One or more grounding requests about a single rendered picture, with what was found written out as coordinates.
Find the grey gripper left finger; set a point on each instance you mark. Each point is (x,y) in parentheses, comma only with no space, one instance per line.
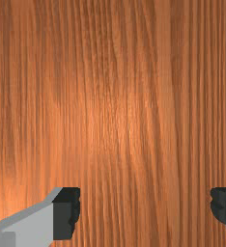
(41,222)

